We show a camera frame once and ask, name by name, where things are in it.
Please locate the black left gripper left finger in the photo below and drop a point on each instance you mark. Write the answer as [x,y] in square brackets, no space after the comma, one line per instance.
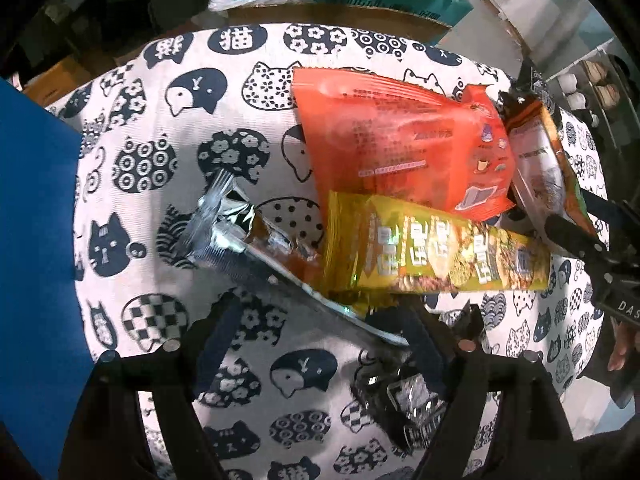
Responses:
[106,437]

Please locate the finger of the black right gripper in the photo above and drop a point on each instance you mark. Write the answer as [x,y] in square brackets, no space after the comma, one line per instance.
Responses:
[615,282]

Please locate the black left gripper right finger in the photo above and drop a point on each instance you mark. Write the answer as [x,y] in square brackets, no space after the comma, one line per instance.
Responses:
[503,419]

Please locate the blue cardboard box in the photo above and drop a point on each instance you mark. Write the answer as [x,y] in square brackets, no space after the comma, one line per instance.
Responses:
[45,361]

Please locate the orange green cracker bag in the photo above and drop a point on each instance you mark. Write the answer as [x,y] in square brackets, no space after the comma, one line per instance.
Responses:
[544,183]

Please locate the black white snack bag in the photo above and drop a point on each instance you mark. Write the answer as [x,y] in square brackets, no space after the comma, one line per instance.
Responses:
[393,394]

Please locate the long gold biscuit pack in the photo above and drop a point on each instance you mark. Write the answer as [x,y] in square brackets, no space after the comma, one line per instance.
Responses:
[377,247]

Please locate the silver blue snack pack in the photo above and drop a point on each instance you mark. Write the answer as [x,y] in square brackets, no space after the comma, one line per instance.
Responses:
[229,235]

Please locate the red snack bag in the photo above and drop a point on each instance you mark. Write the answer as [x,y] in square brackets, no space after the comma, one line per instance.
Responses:
[373,135]

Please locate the shoe rack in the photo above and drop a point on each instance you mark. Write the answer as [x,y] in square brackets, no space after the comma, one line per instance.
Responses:
[602,89]

